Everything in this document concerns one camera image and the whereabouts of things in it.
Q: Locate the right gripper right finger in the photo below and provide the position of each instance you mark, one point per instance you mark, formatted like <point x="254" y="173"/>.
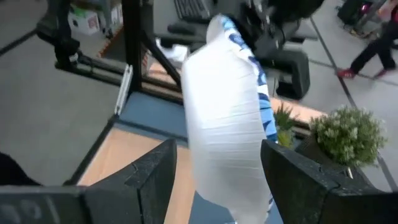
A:
<point x="295" y="186"/>

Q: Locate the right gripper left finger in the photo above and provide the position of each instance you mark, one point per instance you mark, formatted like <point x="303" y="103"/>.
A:
<point x="140" y="199"/>

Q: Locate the blue patterned paper plate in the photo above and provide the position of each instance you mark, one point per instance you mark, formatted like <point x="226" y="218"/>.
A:
<point x="224" y="124"/>

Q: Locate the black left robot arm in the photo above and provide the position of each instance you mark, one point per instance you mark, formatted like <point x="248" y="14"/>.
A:
<point x="280" y="31"/>

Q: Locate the small succulent in black pot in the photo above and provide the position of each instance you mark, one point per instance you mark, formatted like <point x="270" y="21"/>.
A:
<point x="284" y="127"/>

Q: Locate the flowering plant in striped pot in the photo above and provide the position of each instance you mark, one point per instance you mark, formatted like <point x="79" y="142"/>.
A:
<point x="348" y="137"/>

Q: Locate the person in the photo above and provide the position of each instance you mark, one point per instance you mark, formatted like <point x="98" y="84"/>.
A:
<point x="373" y="49"/>

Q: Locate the black stand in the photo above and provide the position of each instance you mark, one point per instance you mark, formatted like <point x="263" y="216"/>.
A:
<point x="66" y="49"/>

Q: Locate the white cardboard box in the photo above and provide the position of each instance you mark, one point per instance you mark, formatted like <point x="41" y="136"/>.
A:
<point x="84" y="21"/>

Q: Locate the black keyboard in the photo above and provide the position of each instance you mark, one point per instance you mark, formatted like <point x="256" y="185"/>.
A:
<point x="192" y="9"/>

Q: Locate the white corner bracket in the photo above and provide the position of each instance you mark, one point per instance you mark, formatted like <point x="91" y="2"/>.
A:
<point x="123" y="90"/>

